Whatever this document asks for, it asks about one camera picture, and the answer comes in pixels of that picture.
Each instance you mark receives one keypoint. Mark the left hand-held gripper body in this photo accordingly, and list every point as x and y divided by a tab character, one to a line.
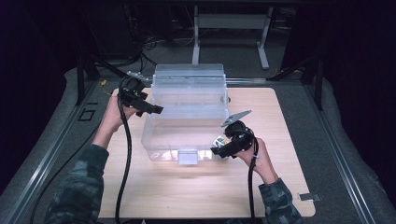
132	90

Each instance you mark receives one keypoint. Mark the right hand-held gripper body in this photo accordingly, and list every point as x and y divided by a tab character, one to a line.
241	137

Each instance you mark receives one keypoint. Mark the clear plastic tiered storage box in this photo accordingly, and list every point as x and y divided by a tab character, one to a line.
186	124

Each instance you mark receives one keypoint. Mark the person's left hand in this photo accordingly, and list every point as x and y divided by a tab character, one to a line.
113	116

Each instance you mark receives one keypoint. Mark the person's right hand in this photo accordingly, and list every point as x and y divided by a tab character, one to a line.
263	161

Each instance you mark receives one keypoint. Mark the yellow connector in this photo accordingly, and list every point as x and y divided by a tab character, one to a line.
103	83

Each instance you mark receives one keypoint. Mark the white metal stand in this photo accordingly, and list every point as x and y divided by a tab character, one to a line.
230	21

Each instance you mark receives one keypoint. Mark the black metal post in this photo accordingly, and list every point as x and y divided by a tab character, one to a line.
80	81
318	84

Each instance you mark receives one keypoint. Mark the short aluminium rail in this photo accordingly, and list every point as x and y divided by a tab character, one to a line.
246	80

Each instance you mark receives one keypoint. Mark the long aluminium rail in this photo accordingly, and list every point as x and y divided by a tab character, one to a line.
339	155
46	158

